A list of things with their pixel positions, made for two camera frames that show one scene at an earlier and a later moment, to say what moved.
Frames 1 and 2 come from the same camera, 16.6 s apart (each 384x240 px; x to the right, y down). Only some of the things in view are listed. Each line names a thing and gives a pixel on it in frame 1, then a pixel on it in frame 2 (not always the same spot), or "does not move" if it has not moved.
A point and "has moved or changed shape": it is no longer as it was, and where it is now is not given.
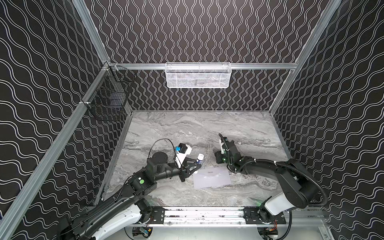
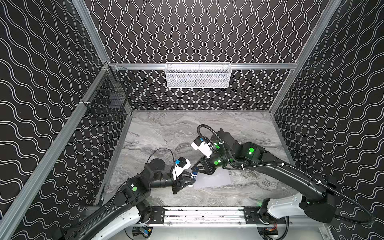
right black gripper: [227, 153] -> [205, 165]
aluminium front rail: [212, 217] does not move
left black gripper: [183, 171] -> [175, 184]
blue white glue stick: [200, 158] has moved or changed shape
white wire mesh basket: [198, 75] does not move
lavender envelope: [210, 177] does not move
